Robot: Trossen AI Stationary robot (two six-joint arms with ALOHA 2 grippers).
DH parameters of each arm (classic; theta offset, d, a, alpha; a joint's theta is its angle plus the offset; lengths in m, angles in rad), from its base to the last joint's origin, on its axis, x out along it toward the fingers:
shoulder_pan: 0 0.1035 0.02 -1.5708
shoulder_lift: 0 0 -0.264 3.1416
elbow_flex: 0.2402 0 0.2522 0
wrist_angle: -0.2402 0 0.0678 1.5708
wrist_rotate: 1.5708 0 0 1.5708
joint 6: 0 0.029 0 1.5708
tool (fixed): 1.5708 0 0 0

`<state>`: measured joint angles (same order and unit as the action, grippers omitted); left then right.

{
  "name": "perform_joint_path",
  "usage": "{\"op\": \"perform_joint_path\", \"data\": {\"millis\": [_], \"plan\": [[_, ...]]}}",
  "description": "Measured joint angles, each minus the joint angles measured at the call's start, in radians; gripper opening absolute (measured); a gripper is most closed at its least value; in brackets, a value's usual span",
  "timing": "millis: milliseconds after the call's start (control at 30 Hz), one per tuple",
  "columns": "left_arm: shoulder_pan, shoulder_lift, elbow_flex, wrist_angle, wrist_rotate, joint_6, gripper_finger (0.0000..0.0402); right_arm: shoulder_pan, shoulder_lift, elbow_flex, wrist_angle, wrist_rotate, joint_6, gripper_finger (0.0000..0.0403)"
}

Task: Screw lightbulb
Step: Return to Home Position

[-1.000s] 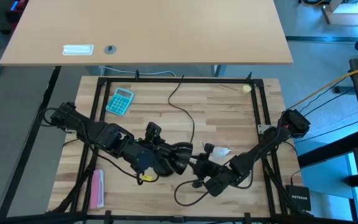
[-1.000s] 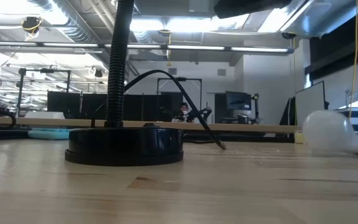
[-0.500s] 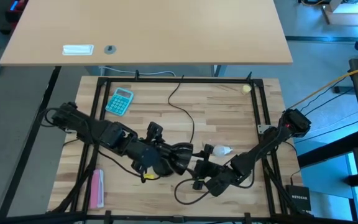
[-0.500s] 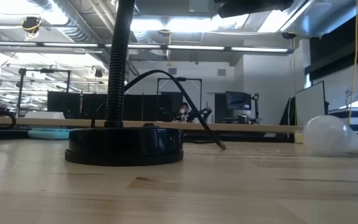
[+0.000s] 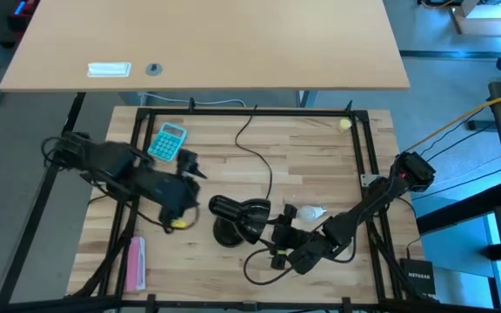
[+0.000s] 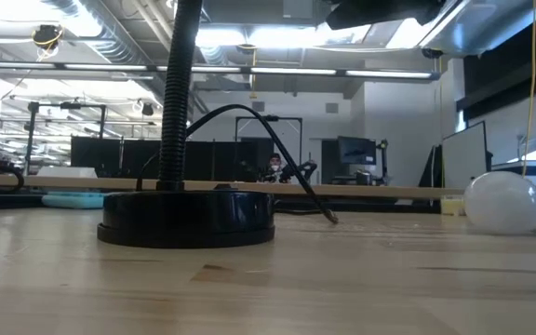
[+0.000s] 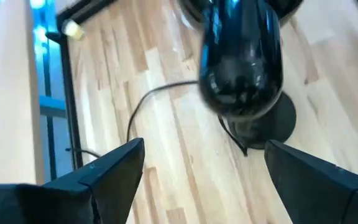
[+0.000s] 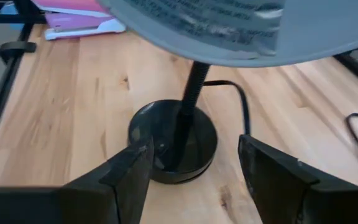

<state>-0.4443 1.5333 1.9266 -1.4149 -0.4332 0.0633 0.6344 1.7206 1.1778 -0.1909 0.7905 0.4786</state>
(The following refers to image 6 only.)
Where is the white frosted lightbulb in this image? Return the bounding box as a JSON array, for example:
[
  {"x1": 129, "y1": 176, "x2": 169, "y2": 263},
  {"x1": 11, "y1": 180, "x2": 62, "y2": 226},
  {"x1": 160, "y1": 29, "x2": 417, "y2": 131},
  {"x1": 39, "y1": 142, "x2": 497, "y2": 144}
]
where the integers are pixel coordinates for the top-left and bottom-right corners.
[{"x1": 462, "y1": 170, "x2": 536, "y2": 236}]

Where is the black gooseneck desk lamp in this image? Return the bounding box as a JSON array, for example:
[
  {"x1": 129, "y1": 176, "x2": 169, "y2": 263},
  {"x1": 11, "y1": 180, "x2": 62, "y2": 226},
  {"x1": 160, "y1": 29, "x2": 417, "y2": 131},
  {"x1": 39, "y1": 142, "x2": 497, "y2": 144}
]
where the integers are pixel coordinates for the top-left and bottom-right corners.
[{"x1": 96, "y1": 0, "x2": 277, "y2": 249}]

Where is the long ceiling light fixture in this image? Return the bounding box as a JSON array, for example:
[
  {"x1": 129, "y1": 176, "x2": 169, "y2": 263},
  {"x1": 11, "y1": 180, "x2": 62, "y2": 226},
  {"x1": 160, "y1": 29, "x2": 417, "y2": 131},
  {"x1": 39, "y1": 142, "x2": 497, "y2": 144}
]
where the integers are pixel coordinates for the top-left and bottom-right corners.
[{"x1": 0, "y1": 59, "x2": 442, "y2": 83}]

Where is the black computer monitor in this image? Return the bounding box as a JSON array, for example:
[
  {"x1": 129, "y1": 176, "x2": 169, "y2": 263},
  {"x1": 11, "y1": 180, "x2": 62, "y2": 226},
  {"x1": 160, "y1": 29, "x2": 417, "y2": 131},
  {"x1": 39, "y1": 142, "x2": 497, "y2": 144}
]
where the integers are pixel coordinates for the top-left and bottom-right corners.
[{"x1": 337, "y1": 135, "x2": 378, "y2": 167}]

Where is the light wooden desk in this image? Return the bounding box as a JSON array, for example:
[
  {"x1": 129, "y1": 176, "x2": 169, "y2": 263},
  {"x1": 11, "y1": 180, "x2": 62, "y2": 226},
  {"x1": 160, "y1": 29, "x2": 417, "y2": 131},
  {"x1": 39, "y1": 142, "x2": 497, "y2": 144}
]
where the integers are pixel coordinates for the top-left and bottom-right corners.
[{"x1": 0, "y1": 171, "x2": 467, "y2": 202}]

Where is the person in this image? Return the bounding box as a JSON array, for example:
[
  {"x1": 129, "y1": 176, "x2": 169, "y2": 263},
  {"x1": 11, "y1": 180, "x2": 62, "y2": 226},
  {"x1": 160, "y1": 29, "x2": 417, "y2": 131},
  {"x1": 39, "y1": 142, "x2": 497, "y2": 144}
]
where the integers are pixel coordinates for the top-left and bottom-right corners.
[{"x1": 265, "y1": 152, "x2": 284, "y2": 184}]

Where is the small yellow cup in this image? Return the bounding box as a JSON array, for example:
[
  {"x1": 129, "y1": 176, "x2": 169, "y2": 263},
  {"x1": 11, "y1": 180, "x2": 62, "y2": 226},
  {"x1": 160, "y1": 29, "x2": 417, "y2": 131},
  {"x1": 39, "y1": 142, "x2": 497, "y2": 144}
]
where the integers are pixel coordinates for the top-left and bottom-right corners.
[{"x1": 439, "y1": 194, "x2": 466, "y2": 217}]

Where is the teal calculator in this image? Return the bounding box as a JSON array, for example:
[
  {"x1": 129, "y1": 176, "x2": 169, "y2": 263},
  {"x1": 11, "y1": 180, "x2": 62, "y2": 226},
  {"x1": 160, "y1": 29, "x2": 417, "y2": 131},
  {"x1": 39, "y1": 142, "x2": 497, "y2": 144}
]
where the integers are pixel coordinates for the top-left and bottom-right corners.
[{"x1": 41, "y1": 191, "x2": 106, "y2": 210}]

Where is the black gantry frame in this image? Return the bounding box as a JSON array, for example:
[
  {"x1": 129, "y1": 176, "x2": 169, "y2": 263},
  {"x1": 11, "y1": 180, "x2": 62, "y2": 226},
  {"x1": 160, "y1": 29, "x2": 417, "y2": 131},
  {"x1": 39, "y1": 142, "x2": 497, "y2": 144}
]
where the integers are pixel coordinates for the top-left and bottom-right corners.
[
  {"x1": 24, "y1": 100, "x2": 108, "y2": 177},
  {"x1": 234, "y1": 114, "x2": 304, "y2": 165}
]

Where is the yellow cable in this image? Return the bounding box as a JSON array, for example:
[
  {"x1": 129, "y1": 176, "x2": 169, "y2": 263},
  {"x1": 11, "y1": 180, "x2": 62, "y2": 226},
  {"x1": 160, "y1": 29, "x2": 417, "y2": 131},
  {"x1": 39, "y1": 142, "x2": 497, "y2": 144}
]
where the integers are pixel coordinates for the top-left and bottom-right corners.
[{"x1": 520, "y1": 0, "x2": 536, "y2": 178}]

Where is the white board with black frame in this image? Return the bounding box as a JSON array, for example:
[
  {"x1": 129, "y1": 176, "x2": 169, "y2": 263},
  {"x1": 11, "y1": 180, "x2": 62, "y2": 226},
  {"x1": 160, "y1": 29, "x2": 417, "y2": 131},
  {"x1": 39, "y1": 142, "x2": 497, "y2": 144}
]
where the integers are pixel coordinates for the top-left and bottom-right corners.
[{"x1": 441, "y1": 120, "x2": 493, "y2": 190}]

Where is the black lamp power cord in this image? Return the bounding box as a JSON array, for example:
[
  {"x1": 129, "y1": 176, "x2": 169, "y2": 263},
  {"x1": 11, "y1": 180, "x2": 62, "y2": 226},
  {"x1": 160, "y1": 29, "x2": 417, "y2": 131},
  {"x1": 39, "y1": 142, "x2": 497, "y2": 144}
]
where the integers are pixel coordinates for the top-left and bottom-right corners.
[{"x1": 135, "y1": 103, "x2": 340, "y2": 225}]

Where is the black partition wall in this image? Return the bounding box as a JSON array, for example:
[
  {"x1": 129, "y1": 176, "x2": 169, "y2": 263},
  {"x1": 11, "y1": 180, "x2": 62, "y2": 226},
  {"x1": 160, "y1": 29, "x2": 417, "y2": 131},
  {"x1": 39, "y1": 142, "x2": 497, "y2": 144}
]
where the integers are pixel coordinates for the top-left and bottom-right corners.
[{"x1": 69, "y1": 135, "x2": 276, "y2": 182}]

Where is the black ceiling cable reel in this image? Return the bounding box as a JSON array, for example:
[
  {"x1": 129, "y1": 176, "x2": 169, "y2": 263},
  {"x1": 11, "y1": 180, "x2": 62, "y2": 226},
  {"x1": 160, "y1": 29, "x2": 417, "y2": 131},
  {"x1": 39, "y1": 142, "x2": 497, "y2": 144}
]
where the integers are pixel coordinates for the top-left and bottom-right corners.
[{"x1": 31, "y1": 23, "x2": 64, "y2": 51}]

